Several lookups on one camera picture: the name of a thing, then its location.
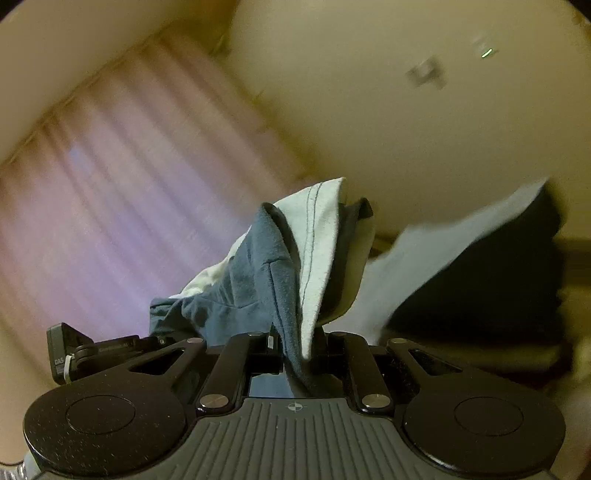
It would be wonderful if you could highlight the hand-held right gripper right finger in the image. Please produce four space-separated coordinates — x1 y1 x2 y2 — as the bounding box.
314 331 469 414

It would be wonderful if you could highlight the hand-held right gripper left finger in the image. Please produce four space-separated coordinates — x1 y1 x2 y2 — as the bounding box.
124 332 284 414

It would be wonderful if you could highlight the blue and white t-shirt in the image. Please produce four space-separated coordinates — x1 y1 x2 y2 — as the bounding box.
149 176 570 398

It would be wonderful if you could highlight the pink curtain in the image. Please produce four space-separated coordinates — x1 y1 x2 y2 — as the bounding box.
0 34 309 344

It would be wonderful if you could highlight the wall switch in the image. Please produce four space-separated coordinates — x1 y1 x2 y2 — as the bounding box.
405 56 448 89

